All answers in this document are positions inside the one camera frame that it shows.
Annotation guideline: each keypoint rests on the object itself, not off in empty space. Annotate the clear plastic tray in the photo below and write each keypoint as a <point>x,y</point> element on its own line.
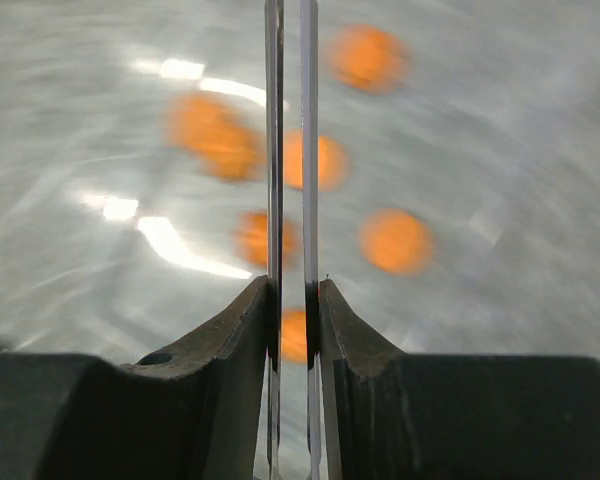
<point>114,242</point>

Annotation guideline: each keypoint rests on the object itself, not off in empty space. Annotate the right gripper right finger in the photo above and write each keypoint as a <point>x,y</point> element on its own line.
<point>395,415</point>

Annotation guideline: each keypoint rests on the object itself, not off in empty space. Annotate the swirl orange cookie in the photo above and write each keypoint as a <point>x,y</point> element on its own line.
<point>252,238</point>
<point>293,336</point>
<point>203,124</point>

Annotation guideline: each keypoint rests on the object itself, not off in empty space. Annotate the metal tongs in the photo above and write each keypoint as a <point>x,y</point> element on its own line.
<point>294,456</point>

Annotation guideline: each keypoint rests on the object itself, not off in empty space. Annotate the round orange cookie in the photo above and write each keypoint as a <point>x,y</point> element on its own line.
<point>332,162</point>
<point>369,59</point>
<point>396,242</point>

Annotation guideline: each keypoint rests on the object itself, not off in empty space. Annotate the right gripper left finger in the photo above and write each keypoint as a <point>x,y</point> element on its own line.
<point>189,410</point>

